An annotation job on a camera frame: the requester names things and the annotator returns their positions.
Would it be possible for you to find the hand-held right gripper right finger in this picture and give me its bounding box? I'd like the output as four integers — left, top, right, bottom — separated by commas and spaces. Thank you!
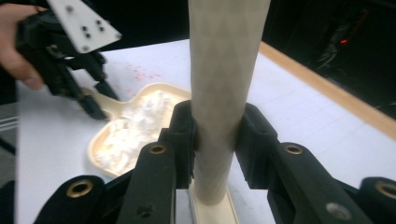
234, 103, 375, 224

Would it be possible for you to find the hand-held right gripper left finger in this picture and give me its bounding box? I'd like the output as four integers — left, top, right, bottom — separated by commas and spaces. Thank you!
116, 100, 198, 224

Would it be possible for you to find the cream dustpan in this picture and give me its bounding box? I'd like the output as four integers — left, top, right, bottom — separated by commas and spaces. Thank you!
81, 82, 192, 180

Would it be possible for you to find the pile of white paper scraps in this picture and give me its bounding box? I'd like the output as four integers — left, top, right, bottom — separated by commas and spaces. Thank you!
94, 90, 176, 175

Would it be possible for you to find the cream brush with red tip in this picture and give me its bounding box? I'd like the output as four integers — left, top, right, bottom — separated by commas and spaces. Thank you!
187, 0, 272, 224

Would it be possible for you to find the white table cover sheet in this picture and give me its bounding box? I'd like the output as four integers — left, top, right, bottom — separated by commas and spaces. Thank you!
15, 38, 396, 224

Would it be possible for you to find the wooden table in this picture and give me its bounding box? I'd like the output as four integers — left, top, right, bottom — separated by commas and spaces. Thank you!
260, 41, 396, 141

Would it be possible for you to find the dark device with red light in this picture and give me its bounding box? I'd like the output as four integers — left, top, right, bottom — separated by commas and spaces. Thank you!
317, 8, 372, 70

